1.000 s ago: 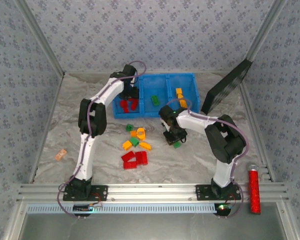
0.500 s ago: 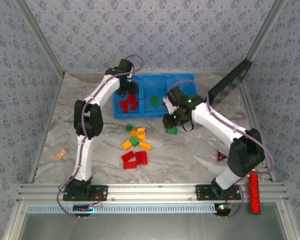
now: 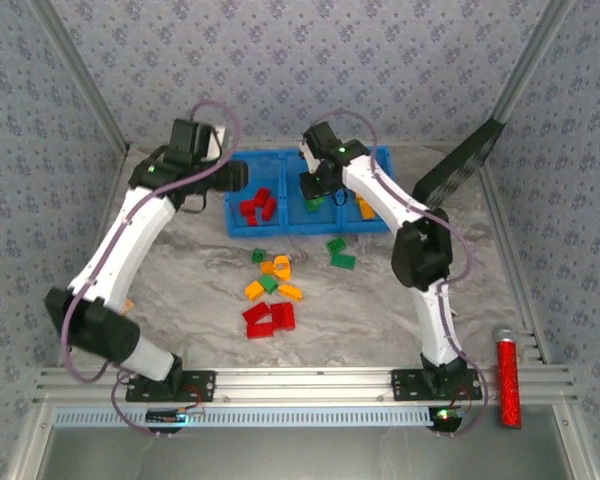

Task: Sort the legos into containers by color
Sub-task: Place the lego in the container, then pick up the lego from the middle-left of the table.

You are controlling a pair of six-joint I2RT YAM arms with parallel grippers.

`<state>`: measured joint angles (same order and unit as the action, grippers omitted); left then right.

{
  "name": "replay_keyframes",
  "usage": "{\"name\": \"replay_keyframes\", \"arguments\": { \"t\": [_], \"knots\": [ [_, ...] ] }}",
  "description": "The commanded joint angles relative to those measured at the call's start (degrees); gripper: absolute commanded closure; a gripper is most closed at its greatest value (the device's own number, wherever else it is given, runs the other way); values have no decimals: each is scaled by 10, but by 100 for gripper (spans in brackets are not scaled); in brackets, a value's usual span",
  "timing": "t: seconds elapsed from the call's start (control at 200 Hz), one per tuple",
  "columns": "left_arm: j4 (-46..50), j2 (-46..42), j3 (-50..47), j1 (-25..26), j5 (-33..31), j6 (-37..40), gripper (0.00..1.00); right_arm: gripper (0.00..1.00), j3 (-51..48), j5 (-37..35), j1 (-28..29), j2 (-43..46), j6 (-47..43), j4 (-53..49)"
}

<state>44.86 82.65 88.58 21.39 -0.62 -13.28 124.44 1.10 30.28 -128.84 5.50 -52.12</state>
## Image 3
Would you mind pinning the yellow long lego brick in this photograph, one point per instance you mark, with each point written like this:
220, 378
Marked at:
366, 209

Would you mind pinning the yellow round lego with sticker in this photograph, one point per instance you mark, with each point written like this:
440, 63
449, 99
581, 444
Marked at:
282, 268

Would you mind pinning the yellow curved lego brick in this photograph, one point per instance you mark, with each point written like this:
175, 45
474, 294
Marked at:
290, 293

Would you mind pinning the yellow square lego brick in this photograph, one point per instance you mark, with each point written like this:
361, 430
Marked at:
254, 291

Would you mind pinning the red large-stud lego brick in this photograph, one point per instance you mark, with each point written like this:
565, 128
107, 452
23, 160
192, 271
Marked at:
278, 316
255, 313

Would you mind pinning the red small-stud lego plate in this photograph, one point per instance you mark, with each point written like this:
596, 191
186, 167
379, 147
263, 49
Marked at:
260, 331

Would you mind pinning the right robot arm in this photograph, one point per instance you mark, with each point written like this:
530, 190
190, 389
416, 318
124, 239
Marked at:
380, 195

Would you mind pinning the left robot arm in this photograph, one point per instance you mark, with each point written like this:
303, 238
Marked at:
115, 250

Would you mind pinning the small green square lego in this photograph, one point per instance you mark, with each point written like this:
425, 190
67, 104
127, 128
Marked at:
258, 255

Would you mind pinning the small yellow square lego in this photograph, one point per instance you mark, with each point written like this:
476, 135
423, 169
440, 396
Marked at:
268, 267

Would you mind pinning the black perforated panel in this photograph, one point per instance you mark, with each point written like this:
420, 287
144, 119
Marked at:
460, 165

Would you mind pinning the orange lego brick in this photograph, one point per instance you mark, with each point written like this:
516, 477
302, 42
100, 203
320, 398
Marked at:
127, 307

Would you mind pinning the small electronics board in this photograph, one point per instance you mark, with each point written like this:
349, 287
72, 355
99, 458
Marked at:
167, 416
445, 419

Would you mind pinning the red glitter tube silver cap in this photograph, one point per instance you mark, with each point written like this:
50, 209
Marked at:
509, 380

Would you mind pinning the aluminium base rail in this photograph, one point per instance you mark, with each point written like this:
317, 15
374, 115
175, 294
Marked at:
305, 385

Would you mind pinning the aluminium frame post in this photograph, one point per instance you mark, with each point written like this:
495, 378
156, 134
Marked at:
531, 60

